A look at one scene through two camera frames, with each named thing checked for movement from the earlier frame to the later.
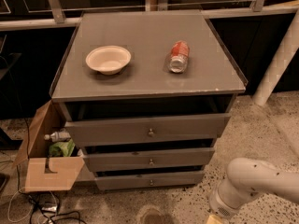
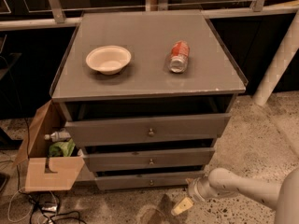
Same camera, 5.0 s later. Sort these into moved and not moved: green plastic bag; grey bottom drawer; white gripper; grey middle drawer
Moved: white gripper
Not moved: grey bottom drawer; grey middle drawer; green plastic bag
